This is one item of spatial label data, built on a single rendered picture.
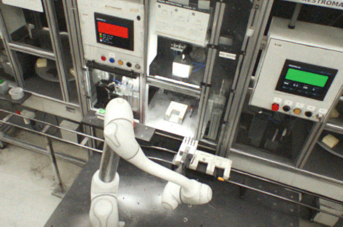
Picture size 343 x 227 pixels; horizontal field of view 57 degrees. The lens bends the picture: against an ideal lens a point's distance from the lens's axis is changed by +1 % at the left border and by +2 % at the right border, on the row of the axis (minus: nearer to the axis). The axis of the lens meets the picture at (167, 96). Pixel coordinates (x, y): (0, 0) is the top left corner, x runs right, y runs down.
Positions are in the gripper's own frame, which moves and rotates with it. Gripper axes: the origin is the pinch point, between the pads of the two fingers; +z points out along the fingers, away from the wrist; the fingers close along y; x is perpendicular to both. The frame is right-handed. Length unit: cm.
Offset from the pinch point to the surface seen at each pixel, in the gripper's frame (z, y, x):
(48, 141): -5, -27, 107
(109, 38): 16, 62, 60
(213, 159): 7.5, -8.1, -17.8
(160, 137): 35, -33, 29
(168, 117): 29.2, -2.4, 21.9
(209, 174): -1.7, -12.9, -17.9
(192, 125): 31.5, -5.6, 3.3
